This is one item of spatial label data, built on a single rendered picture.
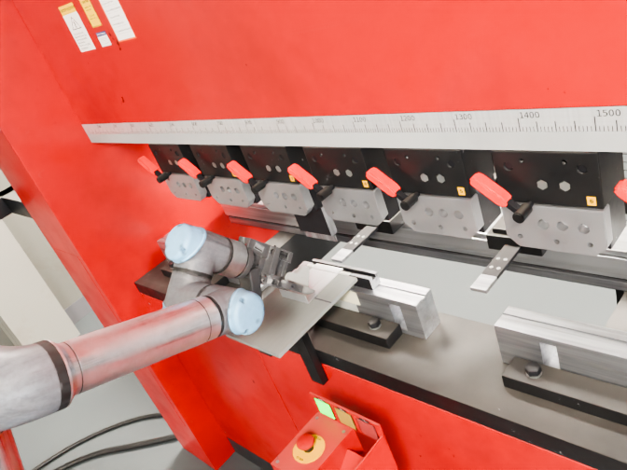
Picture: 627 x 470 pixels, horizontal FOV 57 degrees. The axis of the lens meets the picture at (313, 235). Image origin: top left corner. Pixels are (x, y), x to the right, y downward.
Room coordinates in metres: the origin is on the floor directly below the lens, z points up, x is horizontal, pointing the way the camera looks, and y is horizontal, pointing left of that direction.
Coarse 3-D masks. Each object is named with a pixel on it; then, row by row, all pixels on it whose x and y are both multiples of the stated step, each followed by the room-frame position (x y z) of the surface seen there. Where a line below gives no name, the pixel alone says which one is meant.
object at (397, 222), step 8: (400, 216) 1.27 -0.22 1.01; (360, 224) 1.32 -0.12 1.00; (384, 224) 1.26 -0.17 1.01; (392, 224) 1.25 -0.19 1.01; (400, 224) 1.26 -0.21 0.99; (360, 232) 1.28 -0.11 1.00; (368, 232) 1.26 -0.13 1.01; (384, 232) 1.26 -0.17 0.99; (392, 232) 1.24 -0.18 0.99; (352, 240) 1.26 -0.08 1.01; (360, 240) 1.24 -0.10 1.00; (344, 248) 1.23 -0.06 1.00; (352, 248) 1.22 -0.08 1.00; (336, 256) 1.21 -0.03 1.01; (344, 256) 1.20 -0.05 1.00
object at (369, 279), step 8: (328, 264) 1.20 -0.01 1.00; (336, 264) 1.19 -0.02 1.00; (352, 272) 1.14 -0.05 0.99; (360, 272) 1.12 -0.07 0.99; (368, 272) 1.10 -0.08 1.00; (376, 272) 1.09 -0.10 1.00; (360, 280) 1.10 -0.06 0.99; (368, 280) 1.08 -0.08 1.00; (376, 280) 1.09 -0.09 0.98; (368, 288) 1.09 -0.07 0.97
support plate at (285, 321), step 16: (336, 288) 1.09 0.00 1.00; (272, 304) 1.12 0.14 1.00; (288, 304) 1.10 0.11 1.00; (304, 304) 1.08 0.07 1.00; (320, 304) 1.05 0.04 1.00; (272, 320) 1.06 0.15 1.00; (288, 320) 1.04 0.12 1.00; (304, 320) 1.02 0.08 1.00; (240, 336) 1.05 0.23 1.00; (256, 336) 1.03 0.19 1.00; (272, 336) 1.01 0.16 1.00; (288, 336) 0.99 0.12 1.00; (272, 352) 0.96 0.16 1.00
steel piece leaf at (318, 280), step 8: (312, 272) 1.19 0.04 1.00; (320, 272) 1.17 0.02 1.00; (328, 272) 1.16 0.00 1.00; (312, 280) 1.16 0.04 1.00; (320, 280) 1.14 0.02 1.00; (328, 280) 1.13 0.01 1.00; (312, 288) 1.12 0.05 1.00; (320, 288) 1.11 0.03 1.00; (288, 296) 1.12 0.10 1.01; (296, 296) 1.10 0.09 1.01; (304, 296) 1.08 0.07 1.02; (312, 296) 1.09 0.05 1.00
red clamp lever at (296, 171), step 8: (288, 168) 1.07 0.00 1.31; (296, 168) 1.06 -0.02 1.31; (296, 176) 1.05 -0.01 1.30; (304, 176) 1.05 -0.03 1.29; (312, 176) 1.05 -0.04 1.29; (304, 184) 1.04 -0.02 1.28; (312, 184) 1.03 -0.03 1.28; (320, 192) 1.02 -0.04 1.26; (328, 192) 1.02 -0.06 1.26; (320, 200) 1.01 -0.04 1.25
